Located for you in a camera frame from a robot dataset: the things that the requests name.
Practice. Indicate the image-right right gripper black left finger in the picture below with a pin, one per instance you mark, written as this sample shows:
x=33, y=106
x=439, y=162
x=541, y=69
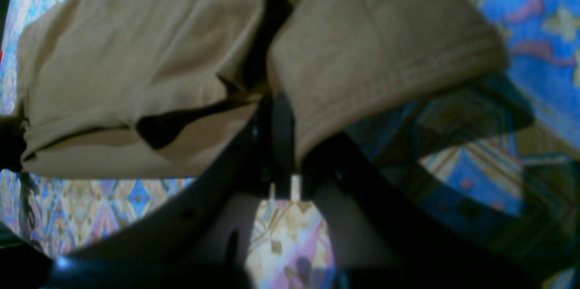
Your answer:
x=199, y=239

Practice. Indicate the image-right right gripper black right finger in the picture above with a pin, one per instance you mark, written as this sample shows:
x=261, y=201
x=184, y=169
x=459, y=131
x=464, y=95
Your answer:
x=382, y=240

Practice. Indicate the brown t-shirt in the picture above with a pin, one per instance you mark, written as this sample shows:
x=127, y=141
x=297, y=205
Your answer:
x=156, y=88

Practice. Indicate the patterned tablecloth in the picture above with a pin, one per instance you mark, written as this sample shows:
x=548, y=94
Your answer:
x=498, y=163

